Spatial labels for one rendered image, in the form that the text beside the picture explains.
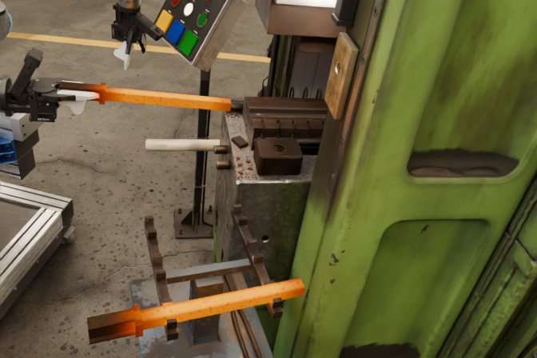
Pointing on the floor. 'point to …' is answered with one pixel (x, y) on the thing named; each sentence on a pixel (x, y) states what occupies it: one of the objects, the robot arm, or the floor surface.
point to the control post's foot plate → (184, 229)
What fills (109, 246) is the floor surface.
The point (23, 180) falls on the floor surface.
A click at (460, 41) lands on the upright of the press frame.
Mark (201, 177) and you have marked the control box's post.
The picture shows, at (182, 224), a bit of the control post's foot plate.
